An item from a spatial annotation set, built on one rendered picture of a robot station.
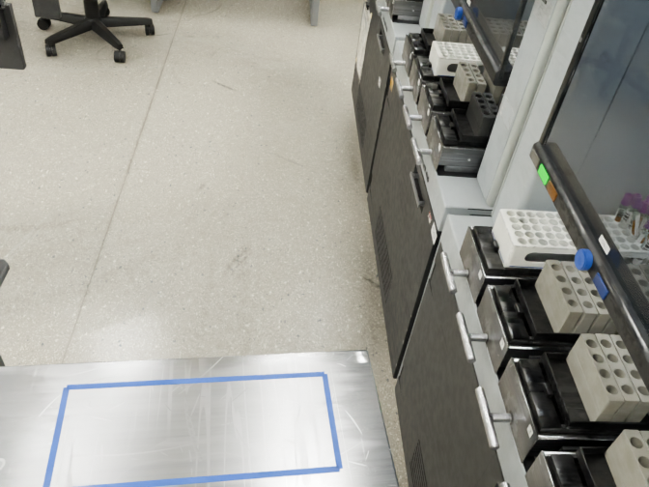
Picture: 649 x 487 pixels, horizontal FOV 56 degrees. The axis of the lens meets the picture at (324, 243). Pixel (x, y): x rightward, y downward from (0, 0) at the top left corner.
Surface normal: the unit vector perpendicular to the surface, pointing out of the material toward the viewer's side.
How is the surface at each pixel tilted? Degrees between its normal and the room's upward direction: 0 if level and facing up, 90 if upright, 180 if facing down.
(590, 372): 90
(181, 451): 0
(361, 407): 0
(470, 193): 0
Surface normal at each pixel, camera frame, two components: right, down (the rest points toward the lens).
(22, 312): 0.11, -0.73
